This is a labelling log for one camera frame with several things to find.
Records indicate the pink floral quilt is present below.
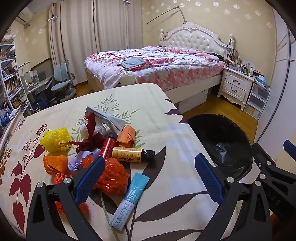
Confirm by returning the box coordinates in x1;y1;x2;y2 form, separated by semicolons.
84;46;226;90

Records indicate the blue plastic crate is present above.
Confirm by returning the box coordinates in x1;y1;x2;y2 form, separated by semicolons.
32;98;49;112

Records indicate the beige curtain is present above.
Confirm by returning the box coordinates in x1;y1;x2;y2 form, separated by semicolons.
94;0;145;52
47;0;101;86

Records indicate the yellow foam fruit net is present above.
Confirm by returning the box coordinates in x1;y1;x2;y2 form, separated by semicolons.
39;127;72;153

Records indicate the red spray can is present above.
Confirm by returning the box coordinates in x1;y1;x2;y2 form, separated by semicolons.
99;132;118;159

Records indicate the metal canopy rod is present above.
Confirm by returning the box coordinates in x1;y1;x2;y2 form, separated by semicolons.
147;6;188;25

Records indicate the dark red crumpled paper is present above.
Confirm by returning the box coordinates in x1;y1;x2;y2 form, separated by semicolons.
69;112;105;153

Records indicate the clutter of small bottles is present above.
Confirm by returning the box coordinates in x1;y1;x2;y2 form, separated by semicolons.
225;39;257;77

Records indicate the orange plastic bag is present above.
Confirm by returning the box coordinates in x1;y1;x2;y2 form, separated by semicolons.
54;156;131;215

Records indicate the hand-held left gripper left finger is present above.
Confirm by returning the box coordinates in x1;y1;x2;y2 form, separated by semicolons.
26;156;107;241

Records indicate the orange paper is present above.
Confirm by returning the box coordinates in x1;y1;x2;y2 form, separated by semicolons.
43;155;68;175
117;125;136;148

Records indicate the leaf print tablecloth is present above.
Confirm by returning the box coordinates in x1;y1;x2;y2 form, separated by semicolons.
0;83;223;241

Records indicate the white bed tufted headboard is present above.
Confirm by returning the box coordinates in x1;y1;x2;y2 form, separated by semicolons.
85;22;234;105

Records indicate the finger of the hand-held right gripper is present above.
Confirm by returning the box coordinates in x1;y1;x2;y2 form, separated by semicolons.
252;142;296;186
283;140;296;161

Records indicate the teal and white sachet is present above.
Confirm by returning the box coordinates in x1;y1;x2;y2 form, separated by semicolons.
109;173;149;231

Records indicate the white study desk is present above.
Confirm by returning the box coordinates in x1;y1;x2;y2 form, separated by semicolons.
20;70;54;112

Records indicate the white bookshelf with books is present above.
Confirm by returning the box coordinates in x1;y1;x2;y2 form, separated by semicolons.
0;35;29;121

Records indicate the grey blue desk chair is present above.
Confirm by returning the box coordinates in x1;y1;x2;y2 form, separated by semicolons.
50;60;77;102

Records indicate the purple paper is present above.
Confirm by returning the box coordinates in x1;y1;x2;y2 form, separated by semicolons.
68;148;101;172

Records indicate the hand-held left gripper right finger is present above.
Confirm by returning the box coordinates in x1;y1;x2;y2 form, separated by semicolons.
194;153;271;241

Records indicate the white crumpled tissue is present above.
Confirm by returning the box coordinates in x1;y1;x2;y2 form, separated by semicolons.
81;123;107;139

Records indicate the black trash bin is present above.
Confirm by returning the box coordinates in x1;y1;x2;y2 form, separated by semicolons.
186;113;253;181

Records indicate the clear plastic drawer unit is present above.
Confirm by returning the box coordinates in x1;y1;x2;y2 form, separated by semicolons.
244;81;271;120

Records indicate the white round tufted cushion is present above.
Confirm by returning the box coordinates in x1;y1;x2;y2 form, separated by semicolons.
120;71;136;86

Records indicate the white nightstand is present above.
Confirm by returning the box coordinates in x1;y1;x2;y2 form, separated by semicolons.
217;67;255;112

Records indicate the blue tissue box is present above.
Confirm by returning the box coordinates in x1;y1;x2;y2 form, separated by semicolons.
257;75;269;87

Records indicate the grey folded cloth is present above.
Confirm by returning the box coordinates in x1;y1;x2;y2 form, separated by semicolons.
117;57;146;69

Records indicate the white wardrobe door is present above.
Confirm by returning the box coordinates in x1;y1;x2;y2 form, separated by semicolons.
253;9;296;149

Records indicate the brown bottle yellow label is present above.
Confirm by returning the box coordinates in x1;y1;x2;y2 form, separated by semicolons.
112;147;155;163

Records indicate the white storage box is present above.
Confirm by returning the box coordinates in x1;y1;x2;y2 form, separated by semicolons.
178;89;208;114

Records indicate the white air conditioner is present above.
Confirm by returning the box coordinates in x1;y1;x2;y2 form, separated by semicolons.
16;6;33;24

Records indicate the white printed plastic wrapper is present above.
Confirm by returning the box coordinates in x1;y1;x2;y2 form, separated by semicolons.
84;106;126;136

